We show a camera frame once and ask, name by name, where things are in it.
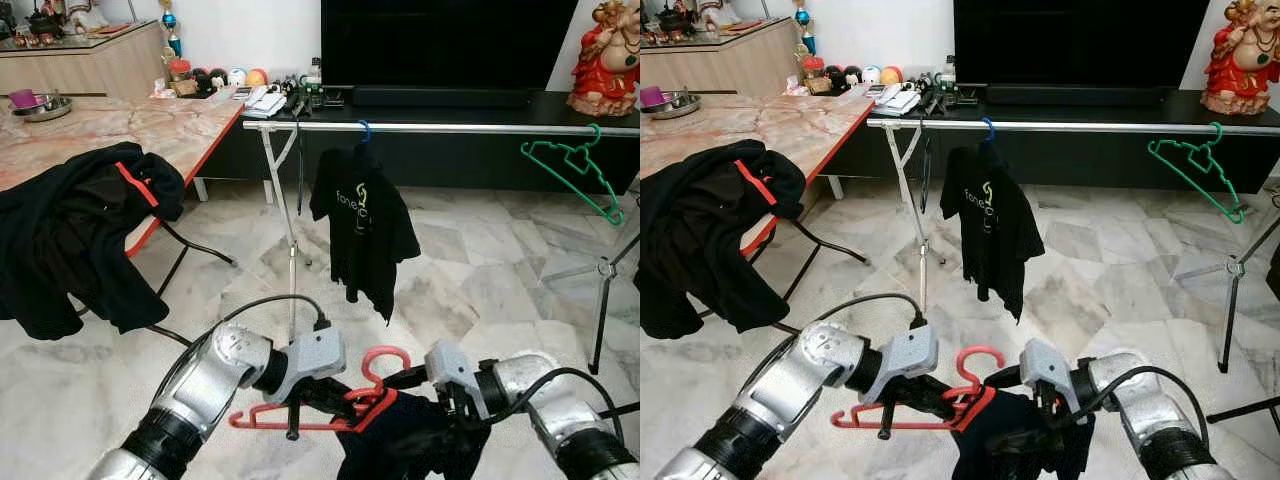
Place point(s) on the red plastic hanger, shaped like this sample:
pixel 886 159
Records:
pixel 980 350
pixel 385 350

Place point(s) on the black shirt with red collar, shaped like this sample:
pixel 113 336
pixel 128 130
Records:
pixel 1010 450
pixel 410 450

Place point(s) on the blue plastic hanger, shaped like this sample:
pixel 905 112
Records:
pixel 366 130
pixel 991 128

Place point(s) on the green plastic hanger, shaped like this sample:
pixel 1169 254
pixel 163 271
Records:
pixel 1220 137
pixel 599 136

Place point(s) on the black shirt with logo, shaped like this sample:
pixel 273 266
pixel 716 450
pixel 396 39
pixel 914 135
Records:
pixel 365 240
pixel 990 240

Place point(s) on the long black TV console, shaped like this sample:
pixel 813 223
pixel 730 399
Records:
pixel 470 155
pixel 1090 155

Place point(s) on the silver metal clothes rack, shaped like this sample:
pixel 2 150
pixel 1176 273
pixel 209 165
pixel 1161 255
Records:
pixel 1080 127
pixel 450 127

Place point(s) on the black jacket with red stripe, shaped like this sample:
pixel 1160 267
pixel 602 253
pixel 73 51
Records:
pixel 70 240
pixel 700 240

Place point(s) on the black remote control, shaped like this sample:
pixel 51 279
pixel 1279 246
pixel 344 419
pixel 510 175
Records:
pixel 300 105
pixel 935 104

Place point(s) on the black soundbar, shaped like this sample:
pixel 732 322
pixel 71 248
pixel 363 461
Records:
pixel 1075 96
pixel 440 97

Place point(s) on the small black gadget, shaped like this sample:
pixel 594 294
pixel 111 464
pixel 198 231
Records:
pixel 962 97
pixel 327 99

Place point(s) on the stack of papers and booklets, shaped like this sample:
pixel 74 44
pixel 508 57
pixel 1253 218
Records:
pixel 266 102
pixel 897 100

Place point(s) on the small toy figurines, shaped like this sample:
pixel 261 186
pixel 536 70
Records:
pixel 925 84
pixel 290 84

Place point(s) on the small green bottle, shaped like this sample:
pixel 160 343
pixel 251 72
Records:
pixel 948 70
pixel 313 72

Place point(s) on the orange round toy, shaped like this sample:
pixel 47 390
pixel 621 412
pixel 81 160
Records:
pixel 892 76
pixel 257 77

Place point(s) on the marble table with red edge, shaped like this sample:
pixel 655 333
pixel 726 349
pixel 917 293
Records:
pixel 740 125
pixel 100 130

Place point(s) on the white round toy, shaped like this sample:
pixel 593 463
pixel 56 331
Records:
pixel 872 75
pixel 237 76

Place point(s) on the black and red plush toy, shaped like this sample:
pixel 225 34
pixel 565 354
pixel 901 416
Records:
pixel 218 79
pixel 854 77

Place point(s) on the pink tissue pack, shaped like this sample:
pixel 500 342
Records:
pixel 796 89
pixel 162 91

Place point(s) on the jar with red lid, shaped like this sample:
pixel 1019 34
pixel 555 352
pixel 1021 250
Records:
pixel 814 78
pixel 182 80

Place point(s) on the large black television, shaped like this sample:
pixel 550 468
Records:
pixel 450 40
pixel 1080 40

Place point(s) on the red laughing Buddha statue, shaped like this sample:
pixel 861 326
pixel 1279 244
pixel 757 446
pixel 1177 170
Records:
pixel 1235 70
pixel 600 70

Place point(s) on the metal bowl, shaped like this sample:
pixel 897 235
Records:
pixel 682 107
pixel 50 110

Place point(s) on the purple cup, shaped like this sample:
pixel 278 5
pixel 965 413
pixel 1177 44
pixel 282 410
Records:
pixel 22 98
pixel 653 96

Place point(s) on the light wooden cabinet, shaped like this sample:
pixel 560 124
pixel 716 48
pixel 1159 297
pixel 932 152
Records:
pixel 720 65
pixel 90 70

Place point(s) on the gold and blue trophy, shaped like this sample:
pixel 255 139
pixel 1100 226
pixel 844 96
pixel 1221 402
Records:
pixel 172 30
pixel 804 28

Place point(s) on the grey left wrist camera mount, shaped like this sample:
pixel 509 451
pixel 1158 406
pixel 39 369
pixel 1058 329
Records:
pixel 315 355
pixel 908 355

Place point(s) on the black metal frame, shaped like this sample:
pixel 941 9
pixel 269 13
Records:
pixel 1245 410
pixel 622 409

